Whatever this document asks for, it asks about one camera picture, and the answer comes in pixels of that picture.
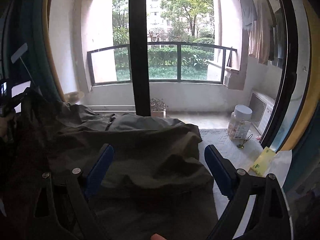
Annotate yellow and teal right curtain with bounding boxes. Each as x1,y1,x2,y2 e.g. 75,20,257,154
279,0,319,194

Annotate yellow tissue box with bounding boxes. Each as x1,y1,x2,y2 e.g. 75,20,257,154
248,147,292,188

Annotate keys on table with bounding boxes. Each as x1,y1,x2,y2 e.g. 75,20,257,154
237,134,253,149

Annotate air conditioner outdoor unit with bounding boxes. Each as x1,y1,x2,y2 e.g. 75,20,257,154
248,90,275,135

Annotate hanging blue shirt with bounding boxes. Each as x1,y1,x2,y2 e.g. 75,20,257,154
240,0,258,30

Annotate potted plant on balcony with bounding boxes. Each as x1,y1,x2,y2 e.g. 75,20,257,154
150,98,167,118

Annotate black window frame post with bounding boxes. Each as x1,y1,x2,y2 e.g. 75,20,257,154
129,0,151,116

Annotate teal left curtain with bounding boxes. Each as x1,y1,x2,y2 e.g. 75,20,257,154
1,0,65,101

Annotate balcony railing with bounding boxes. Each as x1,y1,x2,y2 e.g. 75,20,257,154
87,41,237,86

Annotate grey lamp on stalk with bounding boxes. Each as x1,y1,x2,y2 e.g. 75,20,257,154
10,42,37,88

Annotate right hand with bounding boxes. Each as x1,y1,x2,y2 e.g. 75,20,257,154
150,233,166,240

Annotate olive green jacket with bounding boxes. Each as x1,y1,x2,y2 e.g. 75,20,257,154
1,88,217,239

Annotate hanging pink garment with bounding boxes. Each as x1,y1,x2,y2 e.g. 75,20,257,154
248,0,274,65

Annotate hanging dark green garment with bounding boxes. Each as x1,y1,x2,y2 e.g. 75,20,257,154
267,0,285,69

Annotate clear plastic jar white lid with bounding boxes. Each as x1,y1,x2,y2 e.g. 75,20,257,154
227,105,252,140

